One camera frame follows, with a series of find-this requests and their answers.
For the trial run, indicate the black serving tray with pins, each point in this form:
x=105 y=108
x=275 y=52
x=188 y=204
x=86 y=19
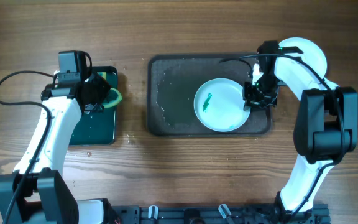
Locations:
x=172 y=83

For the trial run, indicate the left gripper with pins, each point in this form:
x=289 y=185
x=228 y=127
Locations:
x=95 y=91

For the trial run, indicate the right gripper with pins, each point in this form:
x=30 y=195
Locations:
x=258 y=95

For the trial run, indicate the white plate top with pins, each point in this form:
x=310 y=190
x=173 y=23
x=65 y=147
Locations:
x=312 y=55

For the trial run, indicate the green yellow sponge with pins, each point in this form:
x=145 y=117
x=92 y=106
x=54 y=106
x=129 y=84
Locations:
x=114 y=96

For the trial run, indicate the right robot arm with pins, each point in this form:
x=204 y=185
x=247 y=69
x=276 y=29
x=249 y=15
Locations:
x=325 y=127

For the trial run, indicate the white plate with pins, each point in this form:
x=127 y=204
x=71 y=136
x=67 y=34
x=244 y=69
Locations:
x=312 y=55
x=219 y=105

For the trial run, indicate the black mounting rail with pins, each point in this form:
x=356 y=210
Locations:
x=101 y=211

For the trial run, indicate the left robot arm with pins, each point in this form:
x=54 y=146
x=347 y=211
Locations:
x=35 y=191

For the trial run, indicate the black water basin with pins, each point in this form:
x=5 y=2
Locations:
x=95 y=128

